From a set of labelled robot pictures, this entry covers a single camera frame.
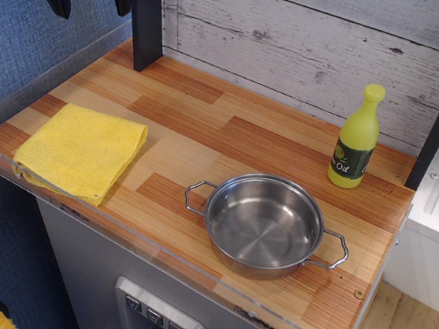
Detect stainless steel pot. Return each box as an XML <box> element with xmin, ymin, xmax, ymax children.
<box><xmin>197</xmin><ymin>173</ymin><xmax>349</xmax><ymax>281</ymax></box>

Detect yellow folded cloth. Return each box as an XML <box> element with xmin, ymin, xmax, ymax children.
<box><xmin>13</xmin><ymin>103</ymin><xmax>148</xmax><ymax>206</ymax></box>

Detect silver toy fridge cabinet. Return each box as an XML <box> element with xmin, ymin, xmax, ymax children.
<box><xmin>38</xmin><ymin>199</ymin><xmax>302</xmax><ymax>329</ymax></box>

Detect yellow olive oil bottle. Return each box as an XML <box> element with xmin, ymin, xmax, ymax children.
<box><xmin>327</xmin><ymin>84</ymin><xmax>385</xmax><ymax>189</ymax></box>

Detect silver water dispenser panel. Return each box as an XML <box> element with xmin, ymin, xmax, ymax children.
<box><xmin>115</xmin><ymin>276</ymin><xmax>206</xmax><ymax>329</ymax></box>

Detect white toy sink unit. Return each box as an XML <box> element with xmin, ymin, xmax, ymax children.
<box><xmin>383</xmin><ymin>149</ymin><xmax>439</xmax><ymax>312</ymax></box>

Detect clear acrylic guard rail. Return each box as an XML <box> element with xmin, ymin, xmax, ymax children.
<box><xmin>0</xmin><ymin>40</ymin><xmax>415</xmax><ymax>329</ymax></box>

